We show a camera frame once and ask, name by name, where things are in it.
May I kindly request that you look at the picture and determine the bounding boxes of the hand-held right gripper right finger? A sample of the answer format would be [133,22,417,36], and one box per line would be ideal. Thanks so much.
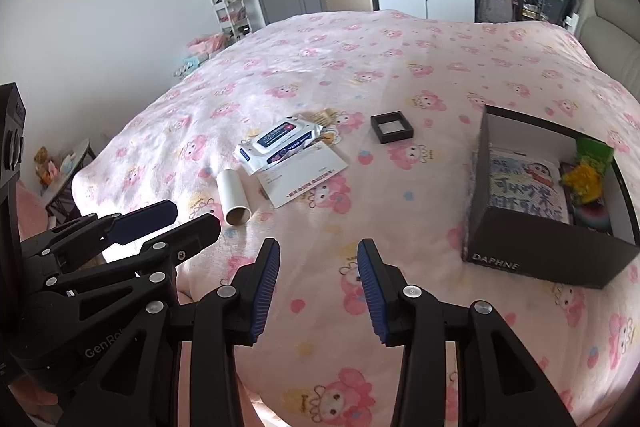
[356,237,579,427]

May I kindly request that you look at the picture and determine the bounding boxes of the pink plush toys pile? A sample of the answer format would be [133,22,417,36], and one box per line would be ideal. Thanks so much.
[171,31,232,78]

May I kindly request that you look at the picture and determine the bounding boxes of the small side table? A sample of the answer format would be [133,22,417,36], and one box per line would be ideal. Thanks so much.
[44,138,99,221]

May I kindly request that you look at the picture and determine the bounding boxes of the clear sticker packet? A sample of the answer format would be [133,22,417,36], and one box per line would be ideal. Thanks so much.
[306,107,342,144]

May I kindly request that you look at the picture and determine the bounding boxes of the black shoe box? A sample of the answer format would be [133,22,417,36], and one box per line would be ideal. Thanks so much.
[462,105,640,291]

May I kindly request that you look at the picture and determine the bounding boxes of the small plush toys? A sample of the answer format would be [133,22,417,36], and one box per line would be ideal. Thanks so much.
[33,146,77,184]

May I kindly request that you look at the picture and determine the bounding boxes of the small black frame box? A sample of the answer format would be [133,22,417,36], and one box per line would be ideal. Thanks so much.
[370,110,421,146]

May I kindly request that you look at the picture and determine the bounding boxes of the yellow green snack packet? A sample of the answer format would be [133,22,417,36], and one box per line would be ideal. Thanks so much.
[559,136,616,204]

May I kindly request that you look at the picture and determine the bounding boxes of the grey padded headboard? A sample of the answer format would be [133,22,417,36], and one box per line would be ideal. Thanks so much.
[574,0,640,104]

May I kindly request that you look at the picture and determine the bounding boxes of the teal round item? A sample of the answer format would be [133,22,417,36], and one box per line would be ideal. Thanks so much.
[574,201,614,234]

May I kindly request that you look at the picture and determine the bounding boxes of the cartoon printed plastic bag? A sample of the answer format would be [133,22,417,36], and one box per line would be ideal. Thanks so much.
[486,151,572,224]

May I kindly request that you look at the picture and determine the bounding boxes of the white envelope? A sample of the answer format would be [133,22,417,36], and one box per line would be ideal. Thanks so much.
[256,141,349,210]

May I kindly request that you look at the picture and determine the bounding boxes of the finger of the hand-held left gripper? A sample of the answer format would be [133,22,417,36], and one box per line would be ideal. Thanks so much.
[29,200,179,274]
[44,213,222,304]

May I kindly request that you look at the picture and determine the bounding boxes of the white shelf rack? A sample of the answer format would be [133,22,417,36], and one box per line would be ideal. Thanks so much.
[206,0,254,41]

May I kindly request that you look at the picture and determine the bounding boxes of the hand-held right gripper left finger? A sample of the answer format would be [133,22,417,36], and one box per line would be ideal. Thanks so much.
[60,237,282,427]

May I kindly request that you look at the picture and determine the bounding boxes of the white blue wet wipes packet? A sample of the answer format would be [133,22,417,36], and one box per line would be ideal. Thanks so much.
[234,115,324,176]

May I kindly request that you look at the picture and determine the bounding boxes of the white paper tube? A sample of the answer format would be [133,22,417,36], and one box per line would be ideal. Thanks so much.
[215,169,252,227]

